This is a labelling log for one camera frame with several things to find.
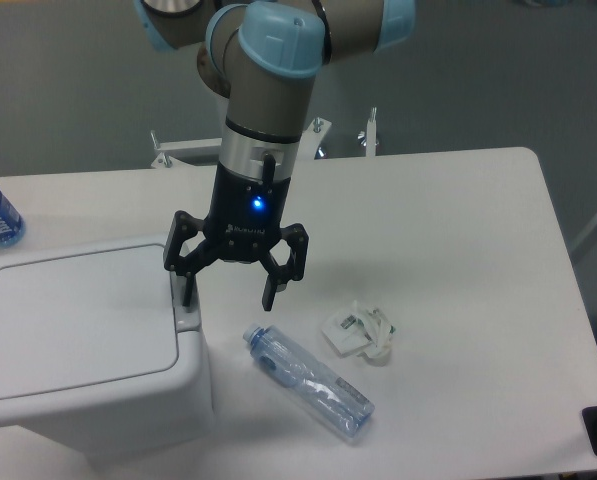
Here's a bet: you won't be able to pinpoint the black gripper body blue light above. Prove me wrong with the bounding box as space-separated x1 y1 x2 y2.
200 164 290 265

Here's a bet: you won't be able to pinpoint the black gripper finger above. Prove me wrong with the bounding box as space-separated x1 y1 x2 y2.
260 223 309 312
163 210 227 307

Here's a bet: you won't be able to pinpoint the white push-button trash can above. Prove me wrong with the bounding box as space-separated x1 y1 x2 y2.
0 235 214 456

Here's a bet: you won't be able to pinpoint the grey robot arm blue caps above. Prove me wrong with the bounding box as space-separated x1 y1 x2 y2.
134 1 416 310

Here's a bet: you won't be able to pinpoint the crumpled white paper wrapper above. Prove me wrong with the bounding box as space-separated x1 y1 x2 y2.
321 300 396 365

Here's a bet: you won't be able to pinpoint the empty clear plastic bottle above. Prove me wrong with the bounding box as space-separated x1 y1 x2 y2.
243 324 375 439

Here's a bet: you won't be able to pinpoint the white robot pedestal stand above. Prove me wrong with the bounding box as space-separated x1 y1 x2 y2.
150 106 380 169

